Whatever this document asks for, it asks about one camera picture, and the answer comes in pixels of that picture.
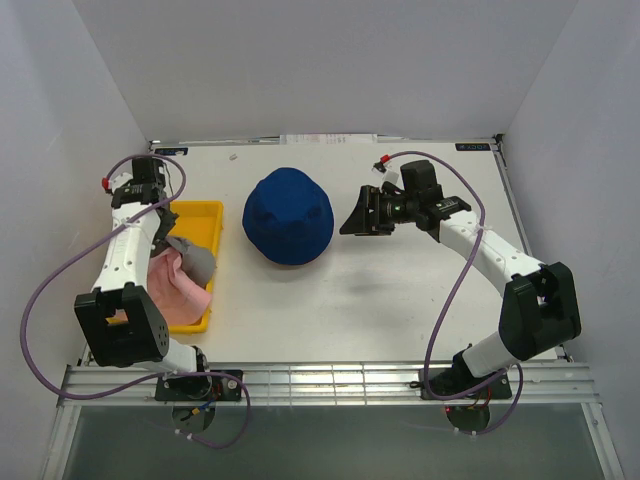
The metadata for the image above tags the white paper strip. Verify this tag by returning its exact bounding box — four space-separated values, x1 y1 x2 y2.
279 133 378 145

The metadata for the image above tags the pink hat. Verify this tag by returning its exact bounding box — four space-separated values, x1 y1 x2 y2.
113 252 213 326

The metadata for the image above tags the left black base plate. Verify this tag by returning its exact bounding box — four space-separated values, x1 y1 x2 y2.
154 370 244 403

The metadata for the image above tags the blue corner label right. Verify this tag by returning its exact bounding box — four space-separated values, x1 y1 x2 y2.
455 142 492 152

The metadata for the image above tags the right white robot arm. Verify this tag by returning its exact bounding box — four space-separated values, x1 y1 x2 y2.
339 152 582 400

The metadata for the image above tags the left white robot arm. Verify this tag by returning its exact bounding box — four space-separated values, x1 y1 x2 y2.
74 155 216 400

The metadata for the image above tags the grey hat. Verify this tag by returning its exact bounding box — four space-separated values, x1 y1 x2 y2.
165 236 216 289

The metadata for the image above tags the blue corner label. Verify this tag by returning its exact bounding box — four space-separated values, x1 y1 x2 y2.
455 142 492 152
153 147 189 157

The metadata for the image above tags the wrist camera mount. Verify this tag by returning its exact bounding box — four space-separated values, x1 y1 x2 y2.
101 172 133 195
372 155 401 195

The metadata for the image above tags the blue corner label left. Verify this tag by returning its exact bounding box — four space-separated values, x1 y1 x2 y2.
153 147 189 157

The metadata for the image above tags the yellow plastic bin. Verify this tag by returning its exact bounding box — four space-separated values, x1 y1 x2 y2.
107 199 225 335

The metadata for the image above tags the aluminium front rail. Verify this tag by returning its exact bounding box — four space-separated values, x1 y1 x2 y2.
63 361 600 407

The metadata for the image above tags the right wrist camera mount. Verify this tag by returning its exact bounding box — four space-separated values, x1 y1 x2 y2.
372 155 401 195

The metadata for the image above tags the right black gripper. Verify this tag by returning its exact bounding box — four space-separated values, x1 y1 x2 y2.
339 185 418 236

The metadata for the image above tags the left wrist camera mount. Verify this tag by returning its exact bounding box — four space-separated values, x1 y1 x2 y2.
101 172 133 195

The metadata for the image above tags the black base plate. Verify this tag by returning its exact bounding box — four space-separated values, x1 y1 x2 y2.
154 370 244 403
428 367 512 400

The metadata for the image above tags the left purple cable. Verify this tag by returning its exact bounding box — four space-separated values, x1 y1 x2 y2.
22 154 251 450

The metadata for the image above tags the blue hat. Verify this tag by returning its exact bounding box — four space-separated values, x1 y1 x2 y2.
242 167 334 266

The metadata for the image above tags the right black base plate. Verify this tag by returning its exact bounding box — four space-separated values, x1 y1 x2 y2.
428 367 512 400

